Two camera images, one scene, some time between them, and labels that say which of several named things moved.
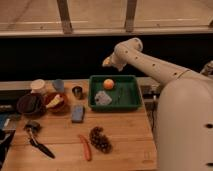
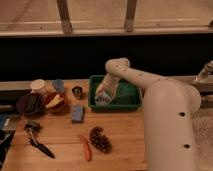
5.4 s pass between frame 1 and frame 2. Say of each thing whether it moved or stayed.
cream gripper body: moved
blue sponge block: stayed
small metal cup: stayed
